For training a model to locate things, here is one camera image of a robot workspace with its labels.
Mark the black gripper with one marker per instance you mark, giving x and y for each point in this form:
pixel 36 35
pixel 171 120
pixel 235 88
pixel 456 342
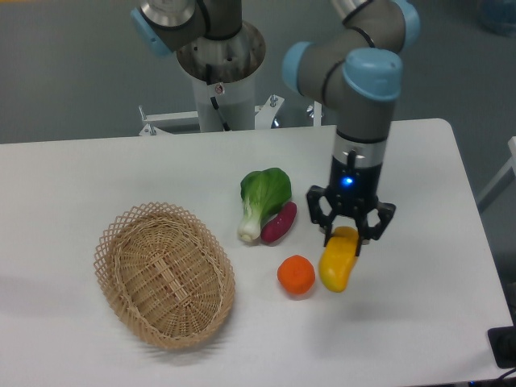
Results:
pixel 355 188

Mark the yellow mango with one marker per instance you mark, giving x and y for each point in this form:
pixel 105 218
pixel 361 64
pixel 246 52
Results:
pixel 338 259

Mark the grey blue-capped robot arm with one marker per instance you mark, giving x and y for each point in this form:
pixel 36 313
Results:
pixel 358 75

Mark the purple sweet potato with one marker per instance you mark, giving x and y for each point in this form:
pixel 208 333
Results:
pixel 280 225

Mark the green bok choy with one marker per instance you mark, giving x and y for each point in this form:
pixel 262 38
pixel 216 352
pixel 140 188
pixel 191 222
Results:
pixel 263 195

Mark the orange tangerine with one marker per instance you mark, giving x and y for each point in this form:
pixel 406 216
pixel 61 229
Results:
pixel 296 277

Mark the woven wicker basket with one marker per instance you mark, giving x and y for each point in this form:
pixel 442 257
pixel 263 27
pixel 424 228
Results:
pixel 165 275

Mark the black device at table edge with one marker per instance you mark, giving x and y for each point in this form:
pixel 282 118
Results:
pixel 502 343

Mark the white metal base frame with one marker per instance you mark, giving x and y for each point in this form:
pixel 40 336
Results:
pixel 270 113

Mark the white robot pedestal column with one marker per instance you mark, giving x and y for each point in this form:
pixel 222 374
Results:
pixel 225 106

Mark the white frame at right edge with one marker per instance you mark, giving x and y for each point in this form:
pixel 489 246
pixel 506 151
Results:
pixel 499 182

